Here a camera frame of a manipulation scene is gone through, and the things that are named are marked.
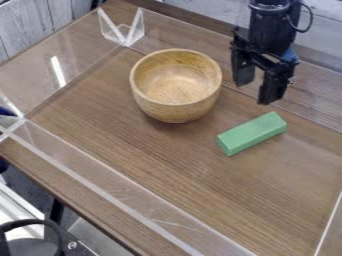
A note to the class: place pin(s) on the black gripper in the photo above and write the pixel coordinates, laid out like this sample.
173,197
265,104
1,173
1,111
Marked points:
262,47

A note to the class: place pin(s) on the green rectangular block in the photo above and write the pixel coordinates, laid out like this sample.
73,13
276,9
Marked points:
250,133

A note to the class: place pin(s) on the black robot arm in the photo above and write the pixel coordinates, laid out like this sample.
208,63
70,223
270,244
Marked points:
262,47

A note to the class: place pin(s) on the brown wooden bowl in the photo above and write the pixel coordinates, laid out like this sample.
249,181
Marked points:
176,84

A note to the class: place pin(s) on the black table leg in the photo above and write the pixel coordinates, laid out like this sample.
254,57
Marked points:
57,211

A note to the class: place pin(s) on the clear acrylic corner bracket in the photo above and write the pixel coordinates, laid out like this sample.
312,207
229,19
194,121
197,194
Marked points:
123,34

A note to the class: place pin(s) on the clear acrylic tray wall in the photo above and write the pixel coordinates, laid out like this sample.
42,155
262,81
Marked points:
131,214

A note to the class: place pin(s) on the metal base plate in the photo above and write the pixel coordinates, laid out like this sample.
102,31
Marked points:
101,244

